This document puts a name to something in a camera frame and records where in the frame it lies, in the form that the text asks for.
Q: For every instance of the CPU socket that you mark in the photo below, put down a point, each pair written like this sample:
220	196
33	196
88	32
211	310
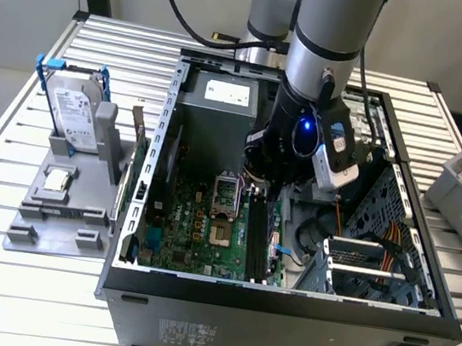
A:
221	233

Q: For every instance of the metal disk bay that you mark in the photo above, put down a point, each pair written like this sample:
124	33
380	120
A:
348	258

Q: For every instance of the green motherboard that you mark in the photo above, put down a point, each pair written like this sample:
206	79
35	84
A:
178	243

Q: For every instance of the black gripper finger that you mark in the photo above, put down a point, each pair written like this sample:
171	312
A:
275	194

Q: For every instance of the yellow tagged black connector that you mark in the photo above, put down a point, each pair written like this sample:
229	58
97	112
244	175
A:
226	38

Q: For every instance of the silver CPU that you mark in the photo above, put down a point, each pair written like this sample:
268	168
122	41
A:
57	180

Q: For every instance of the RAM slot white clips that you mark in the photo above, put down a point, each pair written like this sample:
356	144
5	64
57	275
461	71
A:
257	237

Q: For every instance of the yellow framed inductor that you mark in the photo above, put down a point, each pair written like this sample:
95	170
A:
199	224
196	235
200	214

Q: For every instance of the green graphics card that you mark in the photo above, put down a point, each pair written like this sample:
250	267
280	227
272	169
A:
142	147

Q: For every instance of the black controller chip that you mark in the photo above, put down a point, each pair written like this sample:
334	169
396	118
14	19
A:
179	256

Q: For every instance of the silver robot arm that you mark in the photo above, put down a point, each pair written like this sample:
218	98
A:
333	24

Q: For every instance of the grey power supply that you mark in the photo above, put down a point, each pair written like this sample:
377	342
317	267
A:
210	135

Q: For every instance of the white four-pin power connector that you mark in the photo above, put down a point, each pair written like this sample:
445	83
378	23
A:
198	197

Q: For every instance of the grey parts rack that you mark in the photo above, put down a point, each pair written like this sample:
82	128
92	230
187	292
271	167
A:
90	192

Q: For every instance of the black PC case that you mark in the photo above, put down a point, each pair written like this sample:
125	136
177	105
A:
234	332

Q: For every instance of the hard disk in blue carrier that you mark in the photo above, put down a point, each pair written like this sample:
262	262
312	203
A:
71	112

